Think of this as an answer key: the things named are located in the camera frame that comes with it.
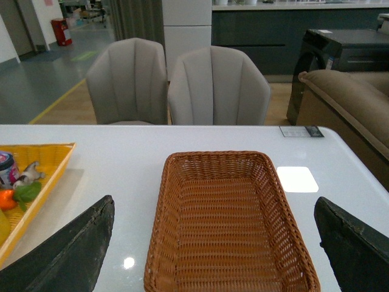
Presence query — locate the brown wicker basket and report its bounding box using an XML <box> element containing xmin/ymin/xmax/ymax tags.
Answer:
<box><xmin>143</xmin><ymin>151</ymin><xmax>321</xmax><ymax>291</ymax></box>

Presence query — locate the red bin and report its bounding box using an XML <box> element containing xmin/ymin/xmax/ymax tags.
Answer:
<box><xmin>50</xmin><ymin>18</ymin><xmax>72</xmax><ymax>46</ymax></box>

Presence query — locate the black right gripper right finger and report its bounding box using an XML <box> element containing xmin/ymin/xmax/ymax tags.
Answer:
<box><xmin>314</xmin><ymin>196</ymin><xmax>388</xmax><ymax>291</ymax></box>

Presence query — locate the right grey upholstered chair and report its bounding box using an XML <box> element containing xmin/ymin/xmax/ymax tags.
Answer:
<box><xmin>168</xmin><ymin>46</ymin><xmax>271</xmax><ymax>125</ymax></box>

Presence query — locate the dark grey counter cabinet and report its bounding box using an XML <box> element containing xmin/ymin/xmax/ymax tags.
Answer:
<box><xmin>212</xmin><ymin>1</ymin><xmax>388</xmax><ymax>75</ymax></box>

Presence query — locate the white cabinet column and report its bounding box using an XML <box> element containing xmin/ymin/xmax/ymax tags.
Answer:
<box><xmin>162</xmin><ymin>0</ymin><xmax>212</xmax><ymax>79</ymax></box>

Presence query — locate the yellow woven basket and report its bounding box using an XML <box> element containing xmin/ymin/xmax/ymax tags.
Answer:
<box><xmin>1</xmin><ymin>143</ymin><xmax>75</xmax><ymax>263</ymax></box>

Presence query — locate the grey toy animal figurine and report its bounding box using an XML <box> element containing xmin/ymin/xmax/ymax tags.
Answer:
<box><xmin>13</xmin><ymin>161</ymin><xmax>46</xmax><ymax>190</ymax></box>

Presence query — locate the orange toy carrot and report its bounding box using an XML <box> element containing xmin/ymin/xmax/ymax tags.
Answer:
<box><xmin>0</xmin><ymin>181</ymin><xmax>43</xmax><ymax>213</ymax></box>

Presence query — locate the black glossy side table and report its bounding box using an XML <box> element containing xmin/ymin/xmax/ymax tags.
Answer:
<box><xmin>286</xmin><ymin>29</ymin><xmax>388</xmax><ymax>125</ymax></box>

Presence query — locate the grey upholstered chair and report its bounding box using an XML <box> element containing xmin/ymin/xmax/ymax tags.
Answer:
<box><xmin>86</xmin><ymin>38</ymin><xmax>168</xmax><ymax>125</ymax></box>
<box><xmin>168</xmin><ymin>46</ymin><xmax>271</xmax><ymax>125</ymax></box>

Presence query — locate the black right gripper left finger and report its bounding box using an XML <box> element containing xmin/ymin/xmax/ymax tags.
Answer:
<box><xmin>1</xmin><ymin>195</ymin><xmax>115</xmax><ymax>291</ymax></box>

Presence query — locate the brown sofa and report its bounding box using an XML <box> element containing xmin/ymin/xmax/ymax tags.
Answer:
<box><xmin>297</xmin><ymin>70</ymin><xmax>388</xmax><ymax>188</ymax></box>

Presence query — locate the left grey upholstered chair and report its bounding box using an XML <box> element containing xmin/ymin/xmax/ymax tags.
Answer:
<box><xmin>86</xmin><ymin>38</ymin><xmax>168</xmax><ymax>125</ymax></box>

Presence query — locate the table label sticker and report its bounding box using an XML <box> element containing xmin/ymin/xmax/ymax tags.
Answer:
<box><xmin>279</xmin><ymin>126</ymin><xmax>325</xmax><ymax>138</ymax></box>

